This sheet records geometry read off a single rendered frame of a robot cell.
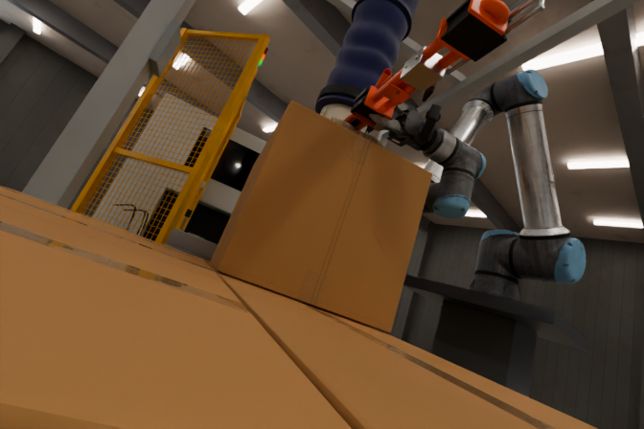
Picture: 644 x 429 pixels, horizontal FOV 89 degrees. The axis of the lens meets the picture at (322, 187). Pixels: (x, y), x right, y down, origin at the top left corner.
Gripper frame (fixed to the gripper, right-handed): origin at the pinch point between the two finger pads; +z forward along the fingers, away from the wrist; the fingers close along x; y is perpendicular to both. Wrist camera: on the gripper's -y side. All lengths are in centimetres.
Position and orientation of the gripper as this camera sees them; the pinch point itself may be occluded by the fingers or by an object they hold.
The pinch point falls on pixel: (379, 103)
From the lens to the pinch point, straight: 90.1
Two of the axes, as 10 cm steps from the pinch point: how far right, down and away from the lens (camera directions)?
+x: 3.5, -8.9, 3.0
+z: -8.6, -4.3, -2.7
